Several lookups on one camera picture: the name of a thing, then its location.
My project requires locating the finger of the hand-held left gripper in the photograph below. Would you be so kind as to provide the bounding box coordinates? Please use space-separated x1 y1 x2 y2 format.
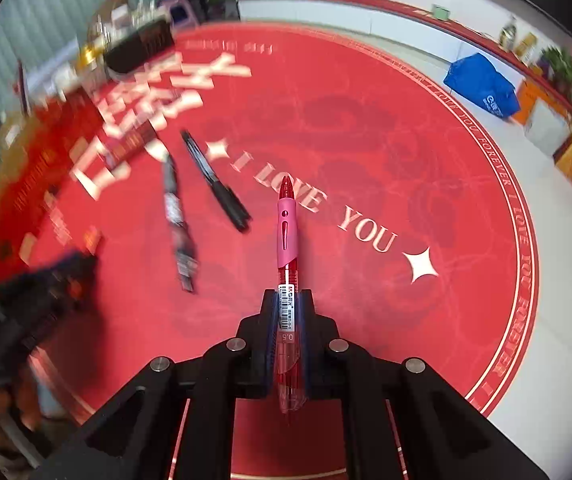
30 251 101 313

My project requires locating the purple plastic stool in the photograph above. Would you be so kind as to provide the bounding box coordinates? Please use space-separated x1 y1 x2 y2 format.
158 0 201 29

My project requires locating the yellow packet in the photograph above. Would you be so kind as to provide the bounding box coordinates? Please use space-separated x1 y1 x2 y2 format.
516 32 540 64

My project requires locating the red pen with pink grip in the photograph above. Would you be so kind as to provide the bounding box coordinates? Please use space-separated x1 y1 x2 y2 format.
276 175 309 413

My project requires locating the green white packet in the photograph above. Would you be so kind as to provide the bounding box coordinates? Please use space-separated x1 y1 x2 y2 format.
498 16 520 52

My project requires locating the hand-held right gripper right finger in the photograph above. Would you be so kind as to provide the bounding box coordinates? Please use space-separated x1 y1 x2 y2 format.
297 289 552 480

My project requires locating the red cardboard fruit box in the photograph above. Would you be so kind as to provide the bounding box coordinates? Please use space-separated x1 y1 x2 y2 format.
0 95 111 281

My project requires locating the potted plant with pink flowers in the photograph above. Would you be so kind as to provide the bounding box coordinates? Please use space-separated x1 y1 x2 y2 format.
541 46 572 96

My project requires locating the red round printed mat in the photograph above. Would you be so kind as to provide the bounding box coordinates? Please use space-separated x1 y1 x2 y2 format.
26 22 542 480

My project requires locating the blue bag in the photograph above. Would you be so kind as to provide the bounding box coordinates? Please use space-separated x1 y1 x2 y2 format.
443 52 522 120

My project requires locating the orange box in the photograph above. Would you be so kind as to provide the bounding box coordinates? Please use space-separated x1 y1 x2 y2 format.
513 80 554 126

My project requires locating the black marker pen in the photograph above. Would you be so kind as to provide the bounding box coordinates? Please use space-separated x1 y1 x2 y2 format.
180 130 253 234

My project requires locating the grey grip ballpoint pen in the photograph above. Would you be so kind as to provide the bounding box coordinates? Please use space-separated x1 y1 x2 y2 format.
160 154 200 295

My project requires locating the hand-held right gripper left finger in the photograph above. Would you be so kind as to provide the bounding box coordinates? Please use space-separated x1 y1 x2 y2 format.
30 289 279 480

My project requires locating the red rectangular case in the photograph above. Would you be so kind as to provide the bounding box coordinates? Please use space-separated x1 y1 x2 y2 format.
100 125 161 171

